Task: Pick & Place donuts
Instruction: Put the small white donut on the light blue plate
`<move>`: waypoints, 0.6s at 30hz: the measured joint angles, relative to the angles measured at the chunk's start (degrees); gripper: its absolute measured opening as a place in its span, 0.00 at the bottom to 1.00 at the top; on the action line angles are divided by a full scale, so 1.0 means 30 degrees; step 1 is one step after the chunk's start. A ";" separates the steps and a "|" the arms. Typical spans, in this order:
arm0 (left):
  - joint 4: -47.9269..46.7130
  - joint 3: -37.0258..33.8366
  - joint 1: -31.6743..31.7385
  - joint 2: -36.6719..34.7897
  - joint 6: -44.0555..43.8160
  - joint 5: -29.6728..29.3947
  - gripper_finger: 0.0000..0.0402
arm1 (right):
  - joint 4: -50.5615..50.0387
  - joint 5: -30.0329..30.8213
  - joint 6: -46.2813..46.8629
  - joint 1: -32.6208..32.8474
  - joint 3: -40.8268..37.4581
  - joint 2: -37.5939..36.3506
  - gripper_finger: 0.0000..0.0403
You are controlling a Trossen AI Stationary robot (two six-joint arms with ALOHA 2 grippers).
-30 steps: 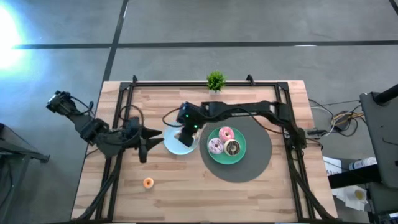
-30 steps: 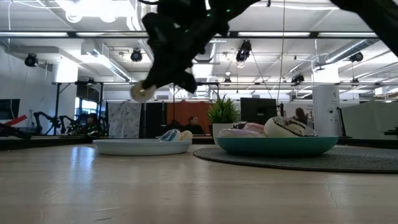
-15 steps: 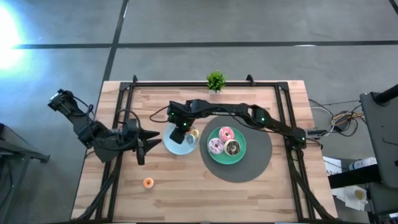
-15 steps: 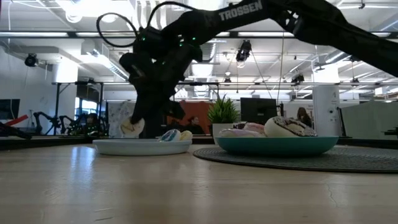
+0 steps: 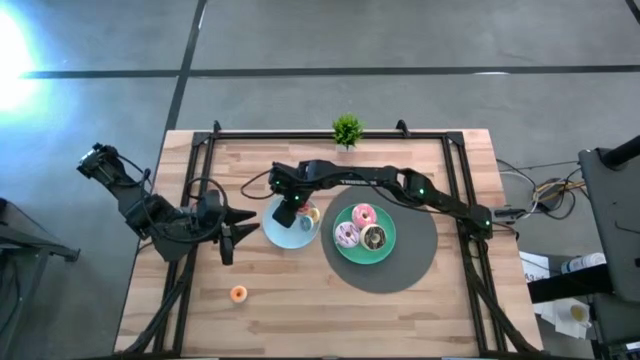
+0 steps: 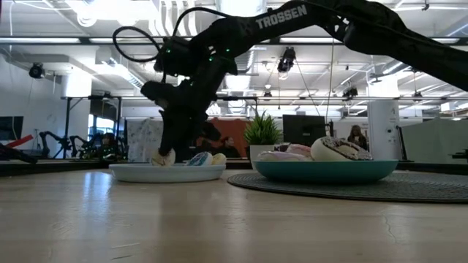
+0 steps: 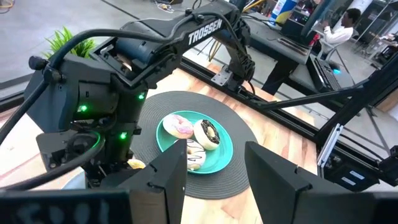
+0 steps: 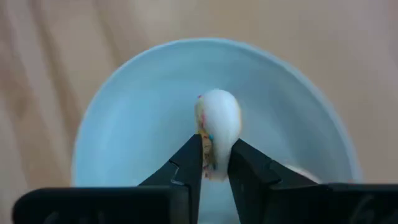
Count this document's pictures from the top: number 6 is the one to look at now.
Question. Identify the black ceiling-hung camera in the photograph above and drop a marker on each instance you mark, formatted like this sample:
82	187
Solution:
287	60

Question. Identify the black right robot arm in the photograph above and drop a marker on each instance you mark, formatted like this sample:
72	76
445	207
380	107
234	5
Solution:
329	22

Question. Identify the round grey woven placemat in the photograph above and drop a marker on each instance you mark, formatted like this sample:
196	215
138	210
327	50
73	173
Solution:
402	188

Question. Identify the whiteboard with drawings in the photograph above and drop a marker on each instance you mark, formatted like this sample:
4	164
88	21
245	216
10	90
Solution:
144	140

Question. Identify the large chocolate frosted donut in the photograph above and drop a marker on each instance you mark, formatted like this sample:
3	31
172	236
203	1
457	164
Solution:
336	149

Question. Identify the small white frosted donut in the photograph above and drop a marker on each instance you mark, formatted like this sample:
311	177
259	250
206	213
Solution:
163	159

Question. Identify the large pink frosted donut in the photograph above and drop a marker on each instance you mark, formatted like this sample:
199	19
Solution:
300	149

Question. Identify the small green potted plant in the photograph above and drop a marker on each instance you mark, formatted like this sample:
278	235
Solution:
262	135

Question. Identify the orange wall panel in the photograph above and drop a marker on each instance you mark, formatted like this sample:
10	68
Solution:
237	128

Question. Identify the light blue plate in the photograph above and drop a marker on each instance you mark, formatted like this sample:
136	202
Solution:
164	174

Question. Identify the small yellow frosted donut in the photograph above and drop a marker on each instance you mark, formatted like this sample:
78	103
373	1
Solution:
220	159

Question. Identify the large lilac frosted donut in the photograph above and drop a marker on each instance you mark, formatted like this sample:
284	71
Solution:
281	157

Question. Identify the black background robot arm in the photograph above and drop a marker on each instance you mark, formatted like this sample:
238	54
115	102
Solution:
47	140

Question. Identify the white square column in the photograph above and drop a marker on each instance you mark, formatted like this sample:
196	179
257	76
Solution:
384	128

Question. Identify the black computer monitor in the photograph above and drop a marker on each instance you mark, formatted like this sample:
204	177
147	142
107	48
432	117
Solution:
303	129

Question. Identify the teal plate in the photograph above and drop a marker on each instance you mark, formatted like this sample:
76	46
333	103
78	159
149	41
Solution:
325	171

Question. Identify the grey partition wall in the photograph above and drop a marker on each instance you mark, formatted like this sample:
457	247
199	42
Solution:
435	140

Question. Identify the person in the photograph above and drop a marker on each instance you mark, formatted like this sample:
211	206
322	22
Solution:
357	139
228	148

